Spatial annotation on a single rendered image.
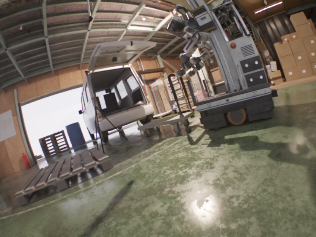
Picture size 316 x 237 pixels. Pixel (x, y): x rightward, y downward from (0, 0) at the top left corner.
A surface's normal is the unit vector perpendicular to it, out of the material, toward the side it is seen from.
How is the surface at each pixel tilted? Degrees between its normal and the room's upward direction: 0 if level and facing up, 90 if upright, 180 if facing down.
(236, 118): 90
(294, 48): 90
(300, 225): 0
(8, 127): 90
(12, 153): 90
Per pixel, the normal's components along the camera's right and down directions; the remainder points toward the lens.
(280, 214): -0.32, -0.94
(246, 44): -0.59, 0.26
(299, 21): -0.74, 0.30
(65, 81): 0.57, -0.12
